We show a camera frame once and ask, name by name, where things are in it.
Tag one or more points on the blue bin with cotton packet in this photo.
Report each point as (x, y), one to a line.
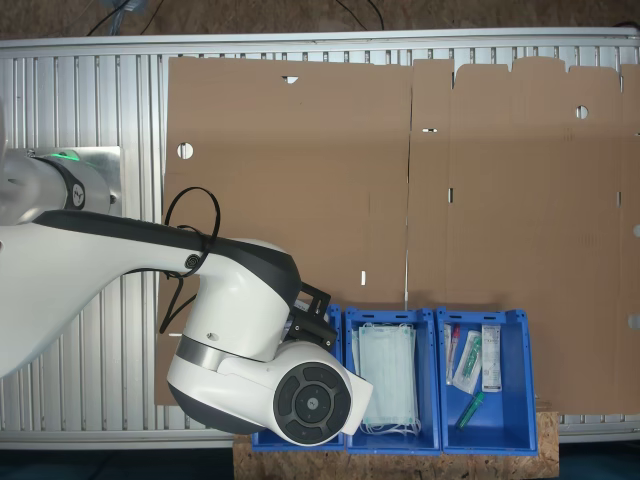
(340, 325)

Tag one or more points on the pale face mask stack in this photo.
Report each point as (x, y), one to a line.
(390, 360)

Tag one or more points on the blue bin with face masks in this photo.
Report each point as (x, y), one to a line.
(427, 360)

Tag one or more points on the chipboard wood board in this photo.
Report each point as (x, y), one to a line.
(400, 467)

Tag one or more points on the clear packet with red tube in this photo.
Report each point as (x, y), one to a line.
(451, 350)

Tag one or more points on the loose green capped tube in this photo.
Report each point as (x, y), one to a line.
(470, 410)

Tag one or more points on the clear packet with green item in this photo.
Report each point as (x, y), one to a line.
(469, 360)

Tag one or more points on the long white printed packet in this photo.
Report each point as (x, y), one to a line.
(491, 360)

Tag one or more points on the blue bin with tube packets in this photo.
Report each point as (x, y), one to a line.
(510, 415)

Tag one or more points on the brown cardboard sheet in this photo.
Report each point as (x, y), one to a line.
(300, 175)
(550, 225)

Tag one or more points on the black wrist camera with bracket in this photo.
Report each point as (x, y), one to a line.
(315, 320)

